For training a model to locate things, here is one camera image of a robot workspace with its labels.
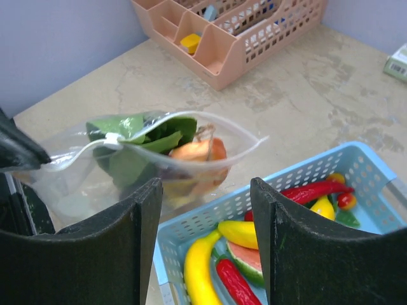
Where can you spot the green leafy vegetable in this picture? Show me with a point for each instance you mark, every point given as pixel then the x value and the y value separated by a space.
pixel 143 133

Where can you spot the yellow banana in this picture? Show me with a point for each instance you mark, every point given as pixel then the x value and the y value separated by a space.
pixel 197 270
pixel 239 232

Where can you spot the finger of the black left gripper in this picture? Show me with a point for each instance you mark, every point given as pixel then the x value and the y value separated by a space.
pixel 18 151

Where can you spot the orange purple papaya slice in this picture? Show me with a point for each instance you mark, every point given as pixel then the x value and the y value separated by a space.
pixel 181 188

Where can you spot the clear polka dot zip bag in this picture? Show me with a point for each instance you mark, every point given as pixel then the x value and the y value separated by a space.
pixel 97 163

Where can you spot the peach plastic file organizer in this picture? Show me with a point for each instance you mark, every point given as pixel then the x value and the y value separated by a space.
pixel 235 35

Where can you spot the light blue plastic basket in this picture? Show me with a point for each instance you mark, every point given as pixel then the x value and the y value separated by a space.
pixel 381 209

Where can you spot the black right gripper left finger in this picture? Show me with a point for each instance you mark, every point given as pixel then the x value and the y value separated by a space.
pixel 104 259

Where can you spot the yellow block in organizer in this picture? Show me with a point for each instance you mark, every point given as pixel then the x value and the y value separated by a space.
pixel 190 43

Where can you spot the red chili pepper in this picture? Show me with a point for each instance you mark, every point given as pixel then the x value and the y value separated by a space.
pixel 235 283
pixel 320 191

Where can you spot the watermelon slice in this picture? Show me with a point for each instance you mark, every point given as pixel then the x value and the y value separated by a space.
pixel 248 263

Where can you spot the black aluminium base frame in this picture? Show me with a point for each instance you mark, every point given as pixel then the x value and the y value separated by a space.
pixel 22 212

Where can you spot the green and white small box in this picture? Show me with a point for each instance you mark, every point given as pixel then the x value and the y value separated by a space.
pixel 396 64

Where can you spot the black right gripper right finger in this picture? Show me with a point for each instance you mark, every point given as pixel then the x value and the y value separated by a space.
pixel 308 259

